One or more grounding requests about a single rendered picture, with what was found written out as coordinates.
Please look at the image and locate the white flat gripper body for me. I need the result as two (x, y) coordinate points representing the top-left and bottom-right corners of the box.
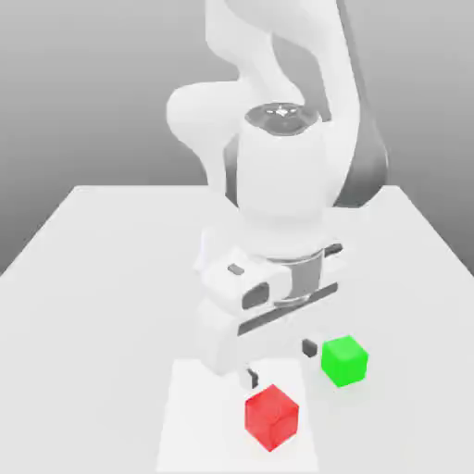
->
(194, 281), (346, 377)

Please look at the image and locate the small green cube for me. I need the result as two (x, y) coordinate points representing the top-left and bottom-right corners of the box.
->
(320, 334), (370, 389)

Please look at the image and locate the small red cube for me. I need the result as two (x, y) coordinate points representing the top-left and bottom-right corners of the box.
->
(243, 383), (300, 454)

